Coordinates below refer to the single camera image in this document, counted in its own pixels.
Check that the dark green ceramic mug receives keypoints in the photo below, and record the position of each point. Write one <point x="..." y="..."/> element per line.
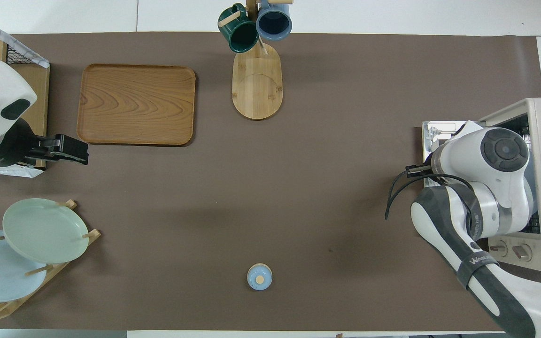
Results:
<point x="240" y="33"/>

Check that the pale green plate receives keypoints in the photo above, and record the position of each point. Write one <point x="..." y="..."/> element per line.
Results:
<point x="45" y="230"/>

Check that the wooden mug tree stand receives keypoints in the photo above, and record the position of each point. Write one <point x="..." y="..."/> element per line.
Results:
<point x="257" y="89"/>

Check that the wooden plate rack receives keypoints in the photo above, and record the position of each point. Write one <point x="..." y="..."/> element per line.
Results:
<point x="64" y="267"/>

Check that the brown table mat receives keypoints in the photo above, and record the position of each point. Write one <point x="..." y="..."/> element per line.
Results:
<point x="298" y="188"/>

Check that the blue ceramic mug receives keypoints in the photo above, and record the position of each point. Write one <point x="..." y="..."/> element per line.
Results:
<point x="274" y="23"/>

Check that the wooden serving tray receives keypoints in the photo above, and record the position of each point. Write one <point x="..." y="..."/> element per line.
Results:
<point x="134" y="103"/>

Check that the wooden stepped shelf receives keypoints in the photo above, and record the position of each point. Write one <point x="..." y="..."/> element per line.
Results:
<point x="42" y="94"/>

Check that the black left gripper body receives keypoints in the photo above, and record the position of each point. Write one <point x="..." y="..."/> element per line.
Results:
<point x="10" y="148"/>

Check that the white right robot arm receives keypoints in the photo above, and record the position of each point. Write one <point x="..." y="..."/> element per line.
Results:
<point x="500" y="155"/>

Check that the beige oven knob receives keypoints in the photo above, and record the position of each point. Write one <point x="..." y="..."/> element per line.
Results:
<point x="498" y="247"/>
<point x="522" y="252"/>

